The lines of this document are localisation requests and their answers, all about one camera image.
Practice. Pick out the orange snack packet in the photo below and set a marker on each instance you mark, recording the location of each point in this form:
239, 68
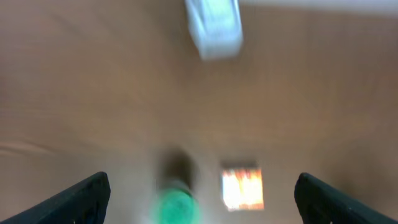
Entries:
242, 189

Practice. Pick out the white barcode scanner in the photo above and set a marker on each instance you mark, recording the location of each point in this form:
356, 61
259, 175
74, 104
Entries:
215, 27

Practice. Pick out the green lid jar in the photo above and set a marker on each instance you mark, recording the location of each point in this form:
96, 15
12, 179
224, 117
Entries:
175, 204

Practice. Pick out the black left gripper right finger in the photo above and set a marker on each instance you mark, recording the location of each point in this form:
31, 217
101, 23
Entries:
318, 202

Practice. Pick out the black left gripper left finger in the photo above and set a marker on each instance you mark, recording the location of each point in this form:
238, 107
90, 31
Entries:
83, 203

